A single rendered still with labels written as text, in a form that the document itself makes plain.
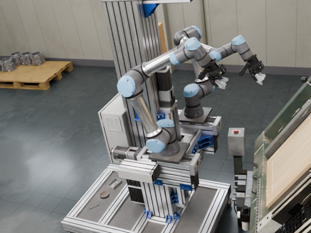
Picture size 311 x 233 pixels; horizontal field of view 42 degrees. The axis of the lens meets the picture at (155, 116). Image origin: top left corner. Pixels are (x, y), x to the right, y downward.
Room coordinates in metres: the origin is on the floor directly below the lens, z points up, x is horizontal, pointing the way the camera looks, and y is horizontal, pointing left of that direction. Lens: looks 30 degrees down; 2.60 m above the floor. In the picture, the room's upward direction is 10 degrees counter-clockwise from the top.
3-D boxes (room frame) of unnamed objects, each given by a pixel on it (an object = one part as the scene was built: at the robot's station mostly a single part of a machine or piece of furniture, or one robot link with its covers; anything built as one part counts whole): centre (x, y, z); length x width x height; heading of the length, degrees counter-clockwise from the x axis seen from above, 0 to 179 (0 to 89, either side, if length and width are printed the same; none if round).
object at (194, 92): (2.69, -0.30, 1.20); 0.13 x 0.12 x 0.14; 125
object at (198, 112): (2.69, -0.30, 1.09); 0.15 x 0.15 x 0.10
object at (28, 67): (6.67, 2.02, 0.18); 1.24 x 0.89 x 0.35; 60
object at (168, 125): (2.25, -0.05, 1.20); 0.13 x 0.12 x 0.14; 152
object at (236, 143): (2.50, -0.57, 0.84); 0.12 x 0.12 x 0.18; 71
